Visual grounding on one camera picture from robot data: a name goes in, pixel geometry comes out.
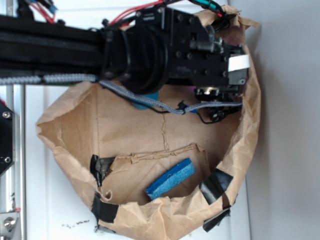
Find black mounting plate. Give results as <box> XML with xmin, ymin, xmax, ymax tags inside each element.
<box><xmin>0</xmin><ymin>100</ymin><xmax>14</xmax><ymax>177</ymax></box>

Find blue sponge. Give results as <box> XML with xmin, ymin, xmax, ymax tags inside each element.
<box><xmin>145</xmin><ymin>158</ymin><xmax>196</xmax><ymax>200</ymax></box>

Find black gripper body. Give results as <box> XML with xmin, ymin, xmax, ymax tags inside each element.
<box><xmin>134</xmin><ymin>7</ymin><xmax>249</xmax><ymax>123</ymax></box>

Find grey braided cable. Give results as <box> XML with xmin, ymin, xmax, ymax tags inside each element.
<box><xmin>0</xmin><ymin>73</ymin><xmax>244</xmax><ymax>116</ymax></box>

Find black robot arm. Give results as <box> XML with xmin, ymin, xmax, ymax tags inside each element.
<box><xmin>0</xmin><ymin>2</ymin><xmax>250</xmax><ymax>123</ymax></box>

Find red wires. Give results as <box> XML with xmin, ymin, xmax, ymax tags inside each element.
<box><xmin>29</xmin><ymin>0</ymin><xmax>166</xmax><ymax>26</ymax></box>

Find brown paper bag bin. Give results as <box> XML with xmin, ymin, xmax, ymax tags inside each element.
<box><xmin>35</xmin><ymin>4</ymin><xmax>262</xmax><ymax>240</ymax></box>

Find blue rubber ball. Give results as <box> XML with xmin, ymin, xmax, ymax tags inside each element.
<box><xmin>131</xmin><ymin>91</ymin><xmax>160</xmax><ymax>111</ymax></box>

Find aluminium frame rail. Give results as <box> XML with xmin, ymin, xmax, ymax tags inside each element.
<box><xmin>0</xmin><ymin>0</ymin><xmax>28</xmax><ymax>240</ymax></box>

